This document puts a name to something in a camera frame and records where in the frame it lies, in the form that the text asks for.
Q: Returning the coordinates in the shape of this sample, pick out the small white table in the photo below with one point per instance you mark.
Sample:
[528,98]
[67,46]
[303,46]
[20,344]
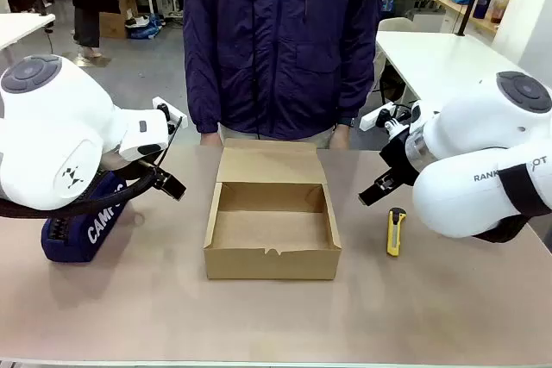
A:
[21,27]

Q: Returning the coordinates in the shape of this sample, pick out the cardboard box on floor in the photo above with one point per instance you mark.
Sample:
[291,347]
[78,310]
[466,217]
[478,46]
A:
[113,25]

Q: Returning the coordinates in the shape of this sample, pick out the light wooden side desk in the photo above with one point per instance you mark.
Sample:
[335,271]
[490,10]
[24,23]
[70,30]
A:
[461,8]

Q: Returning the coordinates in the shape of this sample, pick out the blue water bottle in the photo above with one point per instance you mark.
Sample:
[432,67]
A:
[483,6]

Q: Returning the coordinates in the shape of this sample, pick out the blue plastic bag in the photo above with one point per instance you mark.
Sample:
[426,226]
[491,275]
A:
[146,26]

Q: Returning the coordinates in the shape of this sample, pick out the brown cardboard box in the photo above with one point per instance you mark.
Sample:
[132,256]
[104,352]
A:
[271,230]

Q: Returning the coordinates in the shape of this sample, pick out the person's right hand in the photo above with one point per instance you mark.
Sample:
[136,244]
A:
[210,139]

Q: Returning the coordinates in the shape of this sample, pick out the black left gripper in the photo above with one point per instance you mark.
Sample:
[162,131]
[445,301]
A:
[153,173]

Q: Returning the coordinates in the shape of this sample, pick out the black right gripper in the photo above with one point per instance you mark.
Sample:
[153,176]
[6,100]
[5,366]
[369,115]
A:
[399,157]

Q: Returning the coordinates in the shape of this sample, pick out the navy campus pencil case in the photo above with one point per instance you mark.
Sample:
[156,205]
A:
[92,230]

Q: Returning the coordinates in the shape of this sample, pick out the orange drink bottle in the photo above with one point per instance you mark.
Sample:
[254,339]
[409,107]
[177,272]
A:
[499,8]

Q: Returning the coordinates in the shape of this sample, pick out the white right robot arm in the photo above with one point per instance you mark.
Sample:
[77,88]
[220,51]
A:
[470,157]

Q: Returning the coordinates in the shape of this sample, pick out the large white table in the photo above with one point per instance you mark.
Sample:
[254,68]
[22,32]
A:
[440,62]

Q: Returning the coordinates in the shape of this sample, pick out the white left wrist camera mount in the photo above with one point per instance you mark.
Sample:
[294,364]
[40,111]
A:
[173,113]

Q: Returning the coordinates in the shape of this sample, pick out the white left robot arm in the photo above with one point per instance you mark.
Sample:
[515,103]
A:
[52,135]

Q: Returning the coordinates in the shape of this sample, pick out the person in navy jacket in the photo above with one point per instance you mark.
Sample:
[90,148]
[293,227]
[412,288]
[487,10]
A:
[280,40]

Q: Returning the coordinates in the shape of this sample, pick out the person's left hand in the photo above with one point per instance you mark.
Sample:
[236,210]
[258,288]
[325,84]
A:
[340,137]

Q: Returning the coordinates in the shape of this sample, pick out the yellow black utility knife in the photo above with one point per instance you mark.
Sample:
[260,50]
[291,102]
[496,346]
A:
[395,232]

